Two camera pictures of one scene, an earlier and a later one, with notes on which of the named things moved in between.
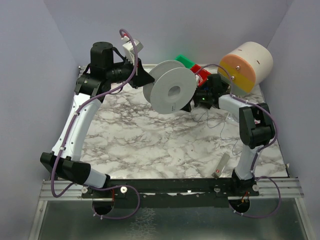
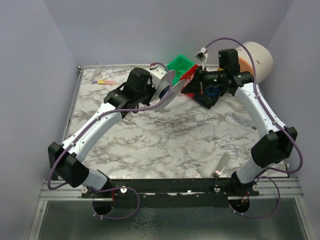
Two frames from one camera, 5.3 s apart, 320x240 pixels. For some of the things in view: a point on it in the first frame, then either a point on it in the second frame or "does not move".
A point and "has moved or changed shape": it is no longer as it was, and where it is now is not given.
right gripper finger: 187,107 → 194,86
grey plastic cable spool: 173,88 has moved or changed shape
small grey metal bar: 220,166 does not move
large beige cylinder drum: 252,62 does not move
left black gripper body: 136,75 → 155,91
